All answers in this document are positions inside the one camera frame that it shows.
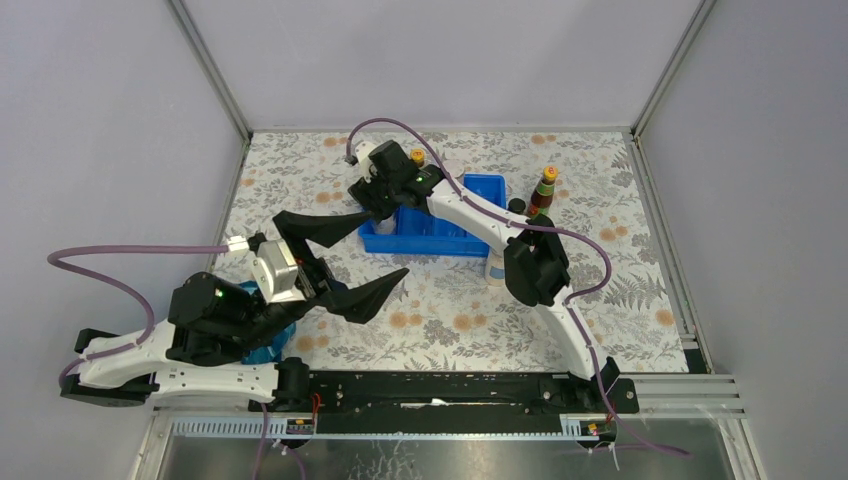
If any green label sauce bottle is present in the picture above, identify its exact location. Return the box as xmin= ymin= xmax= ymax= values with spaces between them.
xmin=526 ymin=165 xmax=559 ymax=218

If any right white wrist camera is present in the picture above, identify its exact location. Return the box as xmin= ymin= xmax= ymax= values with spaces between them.
xmin=345 ymin=141 xmax=377 ymax=183

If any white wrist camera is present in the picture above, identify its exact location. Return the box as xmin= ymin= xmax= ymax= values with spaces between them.
xmin=345 ymin=141 xmax=377 ymax=183
xmin=225 ymin=232 xmax=306 ymax=303

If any slotted cable duct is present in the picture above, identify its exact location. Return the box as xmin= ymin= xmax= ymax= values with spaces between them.
xmin=171 ymin=416 xmax=596 ymax=441

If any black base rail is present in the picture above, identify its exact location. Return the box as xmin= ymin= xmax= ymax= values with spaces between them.
xmin=267 ymin=369 xmax=609 ymax=433

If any blue plastic divided bin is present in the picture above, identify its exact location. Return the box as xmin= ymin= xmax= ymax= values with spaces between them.
xmin=358 ymin=174 xmax=507 ymax=257

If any rear small dark spice bottle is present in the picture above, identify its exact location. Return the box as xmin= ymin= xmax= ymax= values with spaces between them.
xmin=507 ymin=198 xmax=527 ymax=215

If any silver lid spice tin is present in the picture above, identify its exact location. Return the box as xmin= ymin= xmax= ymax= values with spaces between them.
xmin=484 ymin=249 xmax=505 ymax=287

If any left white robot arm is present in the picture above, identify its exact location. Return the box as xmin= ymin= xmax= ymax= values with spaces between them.
xmin=59 ymin=211 xmax=406 ymax=411

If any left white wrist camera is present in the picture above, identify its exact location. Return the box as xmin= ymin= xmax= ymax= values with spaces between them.
xmin=225 ymin=232 xmax=306 ymax=303

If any blue patterned cloth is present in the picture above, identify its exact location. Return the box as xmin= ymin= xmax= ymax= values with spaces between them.
xmin=238 ymin=281 xmax=297 ymax=365

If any yellow cap sauce bottle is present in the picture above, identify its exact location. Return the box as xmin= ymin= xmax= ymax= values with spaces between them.
xmin=410 ymin=148 xmax=427 ymax=168

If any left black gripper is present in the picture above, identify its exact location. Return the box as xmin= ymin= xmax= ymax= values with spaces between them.
xmin=234 ymin=214 xmax=412 ymax=352

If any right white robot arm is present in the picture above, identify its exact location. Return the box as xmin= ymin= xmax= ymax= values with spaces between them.
xmin=345 ymin=141 xmax=638 ymax=417

